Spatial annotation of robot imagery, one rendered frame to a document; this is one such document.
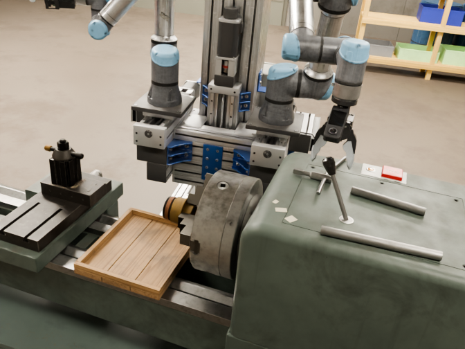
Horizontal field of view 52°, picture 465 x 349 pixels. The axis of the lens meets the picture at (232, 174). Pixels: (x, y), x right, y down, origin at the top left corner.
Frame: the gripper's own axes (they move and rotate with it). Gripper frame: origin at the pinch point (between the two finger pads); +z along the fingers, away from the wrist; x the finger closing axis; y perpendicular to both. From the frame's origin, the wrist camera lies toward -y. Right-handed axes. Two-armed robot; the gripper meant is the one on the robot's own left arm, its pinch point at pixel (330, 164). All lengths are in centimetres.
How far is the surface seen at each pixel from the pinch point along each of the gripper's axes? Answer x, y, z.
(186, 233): 34.3, -24.7, 19.3
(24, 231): 88, -30, 33
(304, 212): 2.5, -22.6, 4.1
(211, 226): 26.5, -25.7, 13.8
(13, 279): 97, -29, 57
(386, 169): -16.2, 10.4, 2.9
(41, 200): 95, -13, 33
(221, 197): 26.2, -19.7, 7.8
